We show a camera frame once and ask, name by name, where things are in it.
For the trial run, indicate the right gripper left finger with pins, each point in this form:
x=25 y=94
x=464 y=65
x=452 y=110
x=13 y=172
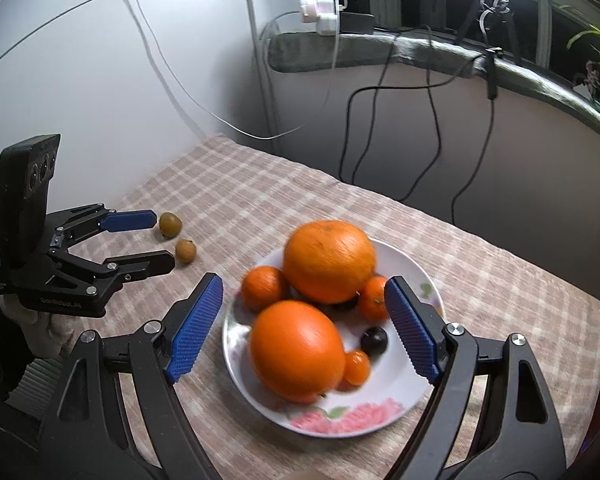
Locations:
x=86 y=433

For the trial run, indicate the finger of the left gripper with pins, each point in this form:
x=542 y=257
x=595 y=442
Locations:
x=140 y=265
x=128 y=221

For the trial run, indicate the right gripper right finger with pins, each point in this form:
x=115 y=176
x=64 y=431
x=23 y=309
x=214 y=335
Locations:
x=517 y=435

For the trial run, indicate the green kiwi top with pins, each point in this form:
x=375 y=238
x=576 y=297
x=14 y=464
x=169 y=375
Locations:
x=170 y=225

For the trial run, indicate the brown kiwi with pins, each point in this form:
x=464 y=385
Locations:
x=185 y=252

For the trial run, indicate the mandarin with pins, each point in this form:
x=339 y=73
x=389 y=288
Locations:
x=371 y=300
x=263 y=286

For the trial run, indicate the dark plum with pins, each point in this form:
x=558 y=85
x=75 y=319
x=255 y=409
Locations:
x=374 y=341

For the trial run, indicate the small kumquat orange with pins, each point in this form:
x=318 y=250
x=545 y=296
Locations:
x=357 y=369

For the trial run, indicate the large orange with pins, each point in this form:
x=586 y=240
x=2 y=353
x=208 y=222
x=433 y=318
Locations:
x=328 y=261
x=296 y=351

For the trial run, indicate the gloved left hand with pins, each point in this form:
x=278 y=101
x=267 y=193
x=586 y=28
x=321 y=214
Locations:
x=48 y=335

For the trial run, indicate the checkered beige tablecloth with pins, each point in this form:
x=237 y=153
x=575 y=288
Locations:
x=238 y=204

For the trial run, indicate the white refrigerator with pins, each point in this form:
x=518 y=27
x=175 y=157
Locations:
x=129 y=85

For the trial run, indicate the white power strip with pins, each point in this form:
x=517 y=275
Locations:
x=322 y=14

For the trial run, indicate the grey windowsill cloth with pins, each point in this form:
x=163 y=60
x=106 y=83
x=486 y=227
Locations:
x=302 y=52

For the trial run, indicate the black power adapter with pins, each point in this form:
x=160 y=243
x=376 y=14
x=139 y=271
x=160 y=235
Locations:
x=356 y=23

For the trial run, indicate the small purple flower plant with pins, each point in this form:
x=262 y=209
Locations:
x=587 y=83

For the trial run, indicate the ring light stand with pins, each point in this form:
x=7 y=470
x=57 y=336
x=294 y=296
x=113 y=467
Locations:
x=490 y=15

